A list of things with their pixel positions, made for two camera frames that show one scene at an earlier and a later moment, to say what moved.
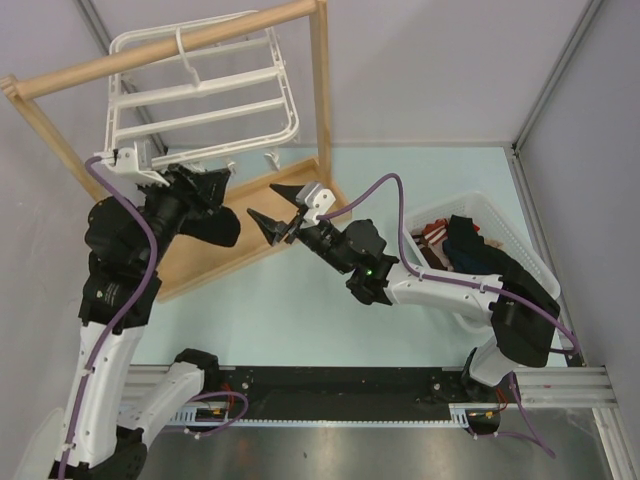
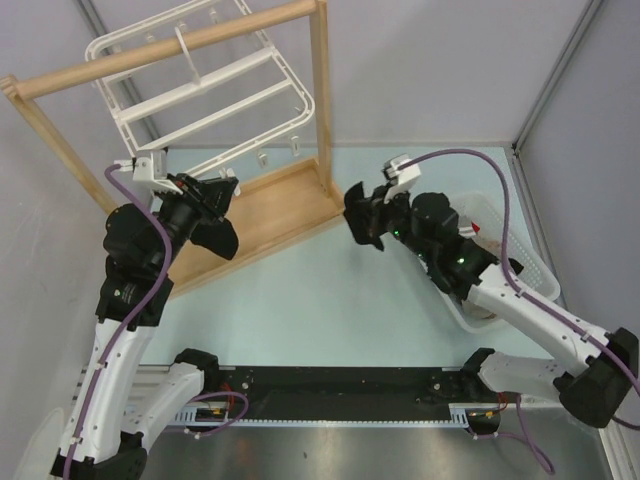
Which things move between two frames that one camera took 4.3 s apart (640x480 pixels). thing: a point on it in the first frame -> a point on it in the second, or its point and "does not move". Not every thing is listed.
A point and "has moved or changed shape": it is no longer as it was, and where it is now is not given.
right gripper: [273, 229] -> [397, 198]
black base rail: [407, 396] does not move
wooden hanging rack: [273, 210] does not move
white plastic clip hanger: [229, 94] has moved or changed shape
